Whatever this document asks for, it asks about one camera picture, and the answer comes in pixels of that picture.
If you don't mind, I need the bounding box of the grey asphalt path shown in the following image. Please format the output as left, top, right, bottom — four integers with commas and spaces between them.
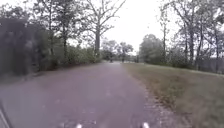
0, 61, 188, 128

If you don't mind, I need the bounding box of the row of trees and bushes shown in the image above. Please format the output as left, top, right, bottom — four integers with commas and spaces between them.
0, 0, 134, 79

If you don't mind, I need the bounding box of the grass verge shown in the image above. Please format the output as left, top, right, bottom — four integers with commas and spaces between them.
122, 62, 224, 128

